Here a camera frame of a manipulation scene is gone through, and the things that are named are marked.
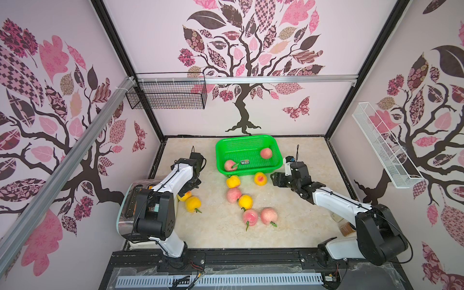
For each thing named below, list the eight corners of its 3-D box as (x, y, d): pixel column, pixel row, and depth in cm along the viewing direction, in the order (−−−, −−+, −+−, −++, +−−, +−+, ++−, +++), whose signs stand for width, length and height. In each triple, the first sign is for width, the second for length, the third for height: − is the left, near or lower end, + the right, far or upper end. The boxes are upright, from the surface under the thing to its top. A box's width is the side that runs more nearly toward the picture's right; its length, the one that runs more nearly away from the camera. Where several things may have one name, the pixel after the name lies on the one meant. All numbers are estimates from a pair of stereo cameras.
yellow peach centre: (237, 204, 91) (237, 199, 87) (244, 196, 94) (244, 191, 90) (246, 212, 88) (247, 207, 84) (253, 204, 91) (254, 199, 87)
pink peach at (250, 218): (246, 231, 83) (247, 226, 78) (238, 219, 86) (238, 214, 81) (259, 221, 86) (260, 217, 81) (251, 211, 89) (251, 206, 84)
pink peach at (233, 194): (232, 206, 90) (231, 201, 86) (224, 197, 93) (223, 192, 89) (242, 197, 93) (243, 193, 89) (235, 189, 96) (235, 184, 92)
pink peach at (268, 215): (261, 225, 85) (262, 221, 80) (260, 212, 89) (261, 207, 84) (276, 225, 84) (278, 221, 80) (274, 212, 89) (276, 207, 84)
